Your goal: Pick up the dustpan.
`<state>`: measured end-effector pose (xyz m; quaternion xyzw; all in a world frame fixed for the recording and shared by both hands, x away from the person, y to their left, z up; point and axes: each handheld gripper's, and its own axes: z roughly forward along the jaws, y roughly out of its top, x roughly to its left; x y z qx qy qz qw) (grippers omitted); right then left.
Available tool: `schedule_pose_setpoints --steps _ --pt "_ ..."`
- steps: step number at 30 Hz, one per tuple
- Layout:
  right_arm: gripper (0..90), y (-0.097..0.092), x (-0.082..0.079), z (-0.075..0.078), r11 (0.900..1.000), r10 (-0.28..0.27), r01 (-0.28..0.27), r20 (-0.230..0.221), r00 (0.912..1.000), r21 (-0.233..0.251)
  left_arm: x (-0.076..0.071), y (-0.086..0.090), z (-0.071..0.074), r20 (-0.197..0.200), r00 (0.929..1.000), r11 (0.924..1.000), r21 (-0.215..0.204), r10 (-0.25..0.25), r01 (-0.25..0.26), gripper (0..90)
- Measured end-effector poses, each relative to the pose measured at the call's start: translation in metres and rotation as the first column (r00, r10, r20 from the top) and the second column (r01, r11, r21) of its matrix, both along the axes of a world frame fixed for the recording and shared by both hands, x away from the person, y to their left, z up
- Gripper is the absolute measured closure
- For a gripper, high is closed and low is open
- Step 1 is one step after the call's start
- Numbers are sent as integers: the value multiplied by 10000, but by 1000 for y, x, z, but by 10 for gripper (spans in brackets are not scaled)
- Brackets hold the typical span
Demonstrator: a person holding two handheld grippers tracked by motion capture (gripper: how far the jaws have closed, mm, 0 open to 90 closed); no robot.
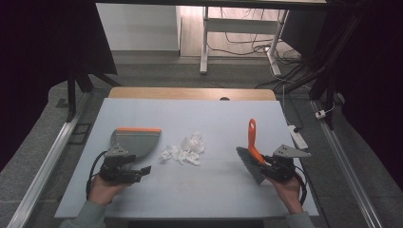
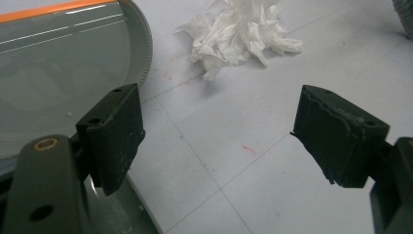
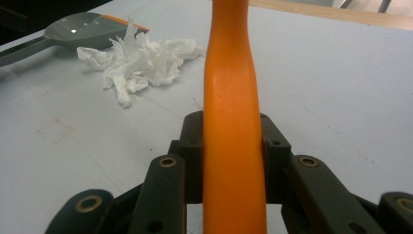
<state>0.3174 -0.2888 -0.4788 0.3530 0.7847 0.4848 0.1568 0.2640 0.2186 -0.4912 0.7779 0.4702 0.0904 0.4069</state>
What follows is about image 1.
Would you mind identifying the black power strip cable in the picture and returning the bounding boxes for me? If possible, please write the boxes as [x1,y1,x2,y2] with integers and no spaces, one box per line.
[282,85,304,133]

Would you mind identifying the light blue table board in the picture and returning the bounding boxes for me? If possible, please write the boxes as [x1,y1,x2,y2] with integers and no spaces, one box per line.
[54,97,319,220]

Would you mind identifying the bundle of black floor cables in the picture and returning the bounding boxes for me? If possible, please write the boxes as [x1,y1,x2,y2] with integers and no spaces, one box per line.
[207,8,302,67]

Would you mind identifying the aluminium rail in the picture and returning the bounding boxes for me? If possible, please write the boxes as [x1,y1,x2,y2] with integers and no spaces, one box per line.
[6,92,92,228]
[309,99,384,228]

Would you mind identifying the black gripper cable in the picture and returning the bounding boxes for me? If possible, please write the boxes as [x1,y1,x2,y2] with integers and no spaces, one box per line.
[86,150,108,201]
[294,165,309,206]

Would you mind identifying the black metal stand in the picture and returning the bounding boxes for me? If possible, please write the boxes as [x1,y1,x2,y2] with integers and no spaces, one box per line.
[65,55,123,124]
[278,12,365,131]

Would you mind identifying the white metal desk frame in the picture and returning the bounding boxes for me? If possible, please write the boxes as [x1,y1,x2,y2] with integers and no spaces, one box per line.
[199,6,290,77]

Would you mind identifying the pile of white paper scraps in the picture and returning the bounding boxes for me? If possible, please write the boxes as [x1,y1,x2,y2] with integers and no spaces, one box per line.
[160,130,206,167]

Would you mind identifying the person's right hand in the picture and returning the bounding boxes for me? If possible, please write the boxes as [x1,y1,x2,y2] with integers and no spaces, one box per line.
[266,175,304,215]

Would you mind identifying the orange-handled grey brush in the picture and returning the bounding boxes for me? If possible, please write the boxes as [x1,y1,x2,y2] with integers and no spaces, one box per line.
[235,118,270,186]

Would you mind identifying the grey dustpan with orange edge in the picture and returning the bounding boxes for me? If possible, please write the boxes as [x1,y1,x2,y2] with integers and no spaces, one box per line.
[109,126,163,160]

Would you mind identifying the white cabinet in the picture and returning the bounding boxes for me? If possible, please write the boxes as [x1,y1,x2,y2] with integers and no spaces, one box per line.
[96,3,182,52]

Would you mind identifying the person's left hand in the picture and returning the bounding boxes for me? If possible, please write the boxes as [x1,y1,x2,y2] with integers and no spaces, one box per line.
[87,174,128,207]

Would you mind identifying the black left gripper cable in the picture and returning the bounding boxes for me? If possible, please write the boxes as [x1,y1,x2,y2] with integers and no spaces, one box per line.
[86,150,108,201]

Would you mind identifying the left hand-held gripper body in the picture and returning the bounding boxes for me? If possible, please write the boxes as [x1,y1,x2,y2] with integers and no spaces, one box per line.
[99,144,143,184]

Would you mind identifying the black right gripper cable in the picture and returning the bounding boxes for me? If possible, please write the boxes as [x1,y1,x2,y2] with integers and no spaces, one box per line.
[294,165,309,206]

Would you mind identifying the white power strip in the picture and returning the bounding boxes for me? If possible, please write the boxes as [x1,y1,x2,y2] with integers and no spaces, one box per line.
[287,124,309,151]

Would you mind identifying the dark curtain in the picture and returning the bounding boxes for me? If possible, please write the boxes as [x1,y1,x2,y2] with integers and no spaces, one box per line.
[326,0,403,191]
[0,0,119,172]

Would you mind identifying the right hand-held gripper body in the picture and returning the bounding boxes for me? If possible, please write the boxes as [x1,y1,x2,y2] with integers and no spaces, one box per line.
[271,144,312,183]

